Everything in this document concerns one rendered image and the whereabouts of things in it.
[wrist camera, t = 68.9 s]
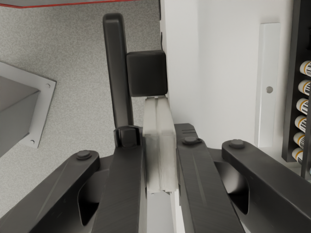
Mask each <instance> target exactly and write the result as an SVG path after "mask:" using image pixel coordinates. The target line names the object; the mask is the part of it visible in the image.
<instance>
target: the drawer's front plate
mask: <svg viewBox="0 0 311 233"><path fill-rule="evenodd" d="M160 4H161V20H160V31H161V32H162V50H163V51H164V52H165V55H166V65H167V82H168V92H167V94H166V97H167V98H168V102H169V107H170V110H171V114H172V119H173V123H174V124H179V123H190V124H191V125H193V126H194V128H195V130H196V133H197V135H198V137H199V138H201V111H200V58H199V0H160ZM170 199H171V208H172V217H173V225H174V233H185V229H184V223H183V217H182V211H181V206H179V189H176V191H172V192H170Z"/></svg>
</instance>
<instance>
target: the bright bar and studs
mask: <svg viewBox="0 0 311 233"><path fill-rule="evenodd" d="M280 30H281V23H280V22H273V23H261V24H260V26H259V46H258V66H257V87H256V107H255V136H254V144H255V145H256V146H257V147H258V148H261V147H272V146H273V137H274V117H275V104H276V90H277V77H278V63H279V49H280Z"/></svg>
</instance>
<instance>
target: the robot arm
mask: <svg viewBox="0 0 311 233"><path fill-rule="evenodd" d="M113 133H114V141H115V150H114V153H113V154H112V155H110V156H106V157H102V158H100V156H99V153H98V152H96V151H93V150H83V151H82V150H81V151H79V152H77V153H74V154H73V155H71V156H70V157H69V158H68V159H66V160H65V161H64V162H63V163H62V164H61V165H60V166H59V167H57V168H56V169H55V170H54V171H53V172H52V173H51V174H50V175H49V176H48V177H46V178H45V179H44V180H43V181H42V182H41V183H40V184H39V185H37V186H36V187H35V188H34V189H33V190H32V191H31V192H30V193H28V194H27V195H26V196H25V197H24V198H23V199H22V200H20V201H19V202H18V203H17V204H16V205H15V206H14V207H13V208H11V209H10V210H9V211H8V212H7V213H6V214H5V215H4V216H2V217H1V218H0V233H90V231H91V233H147V199H148V193H147V191H149V192H150V193H156V192H161V190H165V192H171V191H176V189H179V206H181V211H182V217H183V223H184V229H185V233H246V232H245V230H244V228H243V226H242V223H243V224H244V225H245V227H246V228H247V229H248V230H249V231H250V232H251V233H311V183H310V182H308V181H307V180H305V179H304V178H302V177H301V176H299V175H298V174H296V173H295V172H293V171H292V170H290V169H288V168H287V167H285V166H284V165H282V164H281V163H280V162H278V161H276V160H275V159H273V158H272V157H270V156H269V155H267V154H266V153H264V152H263V151H261V150H260V149H258V148H257V147H255V146H254V145H252V144H251V143H249V142H247V141H242V140H240V139H238V140H237V139H233V140H228V141H225V142H223V143H222V149H214V148H209V147H207V146H206V144H205V141H204V140H203V139H200V138H199V137H198V135H197V133H196V130H195V128H194V126H193V125H191V124H190V123H179V124H174V123H173V119H172V114H171V110H170V107H169V102H168V98H167V97H166V96H158V98H155V97H147V99H145V107H144V119H143V127H139V126H135V125H127V126H122V127H118V128H116V129H115V130H114V131H113ZM241 222H242V223H241Z"/></svg>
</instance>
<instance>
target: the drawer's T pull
mask: <svg viewBox="0 0 311 233"><path fill-rule="evenodd" d="M102 23H103V32H104V40H105V48H106V58H107V66H108V74H109V82H110V90H111V98H112V109H113V117H114V125H115V128H118V127H122V126H127V125H134V119H133V109H132V99H131V97H133V98H136V97H150V96H163V95H165V94H167V92H168V82H167V65H166V55H165V52H164V51H163V50H148V51H135V52H129V53H127V47H126V37H125V27H124V18H123V15H122V14H121V13H118V12H114V13H106V14H104V16H103V20H102Z"/></svg>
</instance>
